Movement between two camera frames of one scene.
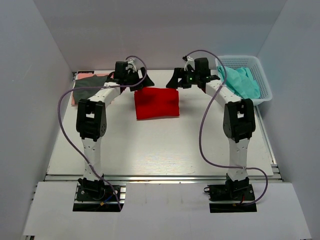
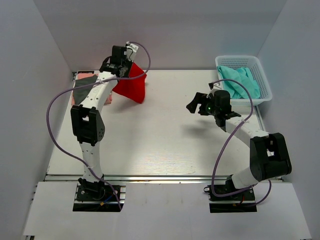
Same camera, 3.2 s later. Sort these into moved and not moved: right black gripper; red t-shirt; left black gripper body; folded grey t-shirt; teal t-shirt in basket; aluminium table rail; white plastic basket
Moved: right black gripper; red t-shirt; left black gripper body
Not moved: white plastic basket; folded grey t-shirt; teal t-shirt in basket; aluminium table rail
